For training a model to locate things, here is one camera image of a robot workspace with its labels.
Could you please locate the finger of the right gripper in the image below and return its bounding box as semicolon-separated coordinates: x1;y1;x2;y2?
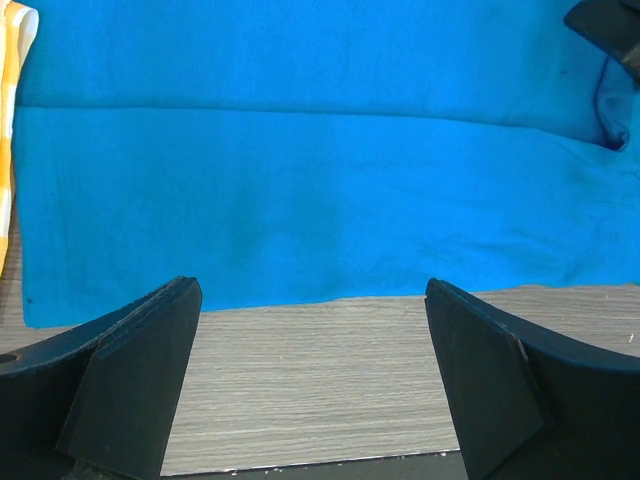
563;0;639;80

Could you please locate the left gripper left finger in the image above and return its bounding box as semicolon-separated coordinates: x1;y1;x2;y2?
1;277;202;479

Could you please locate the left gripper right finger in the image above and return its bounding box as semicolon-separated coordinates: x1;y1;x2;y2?
425;278;639;479

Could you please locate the blue t shirt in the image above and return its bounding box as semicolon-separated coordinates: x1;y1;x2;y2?
13;1;639;328

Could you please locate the yellow checkered cloth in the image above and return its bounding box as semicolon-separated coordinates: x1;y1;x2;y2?
1;1;39;270

